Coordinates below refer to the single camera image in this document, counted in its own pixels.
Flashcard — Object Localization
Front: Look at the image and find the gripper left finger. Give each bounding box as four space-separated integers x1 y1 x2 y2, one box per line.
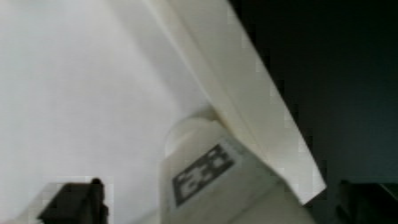
37 178 108 224

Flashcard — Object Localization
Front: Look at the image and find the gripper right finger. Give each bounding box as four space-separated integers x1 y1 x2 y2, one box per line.
335 180 398 224

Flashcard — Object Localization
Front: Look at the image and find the white square tabletop part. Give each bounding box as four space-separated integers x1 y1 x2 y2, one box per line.
0 0 325 224

